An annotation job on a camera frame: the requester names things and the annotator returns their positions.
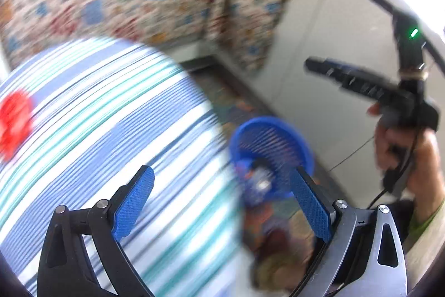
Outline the blue mesh basket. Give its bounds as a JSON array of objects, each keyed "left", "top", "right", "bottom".
[{"left": 229, "top": 115, "right": 316, "bottom": 204}]

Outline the black cable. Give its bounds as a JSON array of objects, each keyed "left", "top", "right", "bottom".
[{"left": 365, "top": 130, "right": 422, "bottom": 210}]

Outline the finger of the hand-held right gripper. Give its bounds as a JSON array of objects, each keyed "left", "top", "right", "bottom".
[
  {"left": 325, "top": 58, "right": 386, "bottom": 84},
  {"left": 305, "top": 57, "right": 400, "bottom": 103}
]

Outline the red foil wrapper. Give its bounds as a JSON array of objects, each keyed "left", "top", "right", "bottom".
[{"left": 0, "top": 90, "right": 36, "bottom": 163}]

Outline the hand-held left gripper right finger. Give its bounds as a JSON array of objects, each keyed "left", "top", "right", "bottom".
[{"left": 288, "top": 166, "right": 408, "bottom": 297}]

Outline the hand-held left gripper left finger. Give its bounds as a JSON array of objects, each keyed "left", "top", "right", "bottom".
[{"left": 36, "top": 165, "right": 155, "bottom": 297}]

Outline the blue striped tablecloth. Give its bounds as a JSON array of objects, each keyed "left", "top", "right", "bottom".
[{"left": 0, "top": 36, "right": 251, "bottom": 297}]

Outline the person's right forearm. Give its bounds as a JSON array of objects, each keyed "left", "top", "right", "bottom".
[{"left": 405, "top": 194, "right": 445, "bottom": 294}]

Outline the person's right hand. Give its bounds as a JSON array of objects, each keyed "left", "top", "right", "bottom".
[{"left": 368, "top": 102, "right": 441, "bottom": 211}]

